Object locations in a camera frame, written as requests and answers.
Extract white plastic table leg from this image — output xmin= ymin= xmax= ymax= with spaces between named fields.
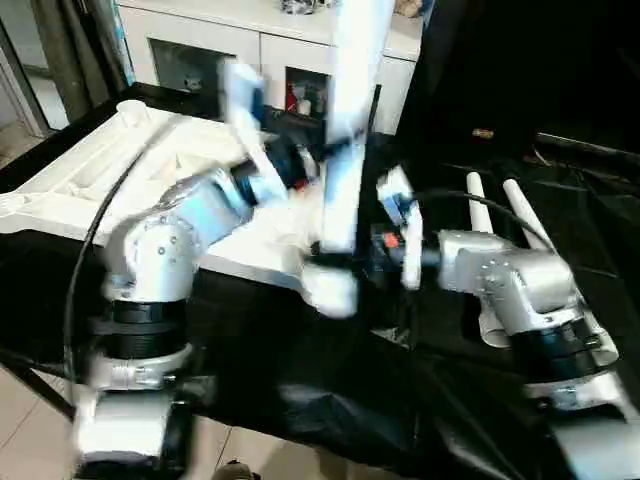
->
xmin=502 ymin=177 xmax=557 ymax=253
xmin=464 ymin=171 xmax=514 ymax=350
xmin=314 ymin=0 xmax=398 ymax=257

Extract white plastic table top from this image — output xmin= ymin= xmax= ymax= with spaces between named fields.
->
xmin=0 ymin=98 xmax=363 ymax=319

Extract white sideboard with glass doors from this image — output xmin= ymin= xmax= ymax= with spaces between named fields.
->
xmin=113 ymin=0 xmax=425 ymax=137

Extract black work mat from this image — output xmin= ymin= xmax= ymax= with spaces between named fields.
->
xmin=0 ymin=80 xmax=640 ymax=480

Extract clear glass ornament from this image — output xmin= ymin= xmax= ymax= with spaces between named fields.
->
xmin=282 ymin=0 xmax=331 ymax=15

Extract brown teddy bear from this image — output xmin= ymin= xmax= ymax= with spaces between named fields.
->
xmin=395 ymin=0 xmax=433 ymax=19

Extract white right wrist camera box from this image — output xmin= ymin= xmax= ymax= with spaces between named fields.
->
xmin=374 ymin=164 xmax=428 ymax=293

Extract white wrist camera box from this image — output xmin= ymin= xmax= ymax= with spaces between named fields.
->
xmin=216 ymin=57 xmax=289 ymax=208
xmin=374 ymin=164 xmax=428 ymax=293

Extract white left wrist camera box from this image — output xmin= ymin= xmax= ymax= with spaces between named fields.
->
xmin=216 ymin=57 xmax=289 ymax=208

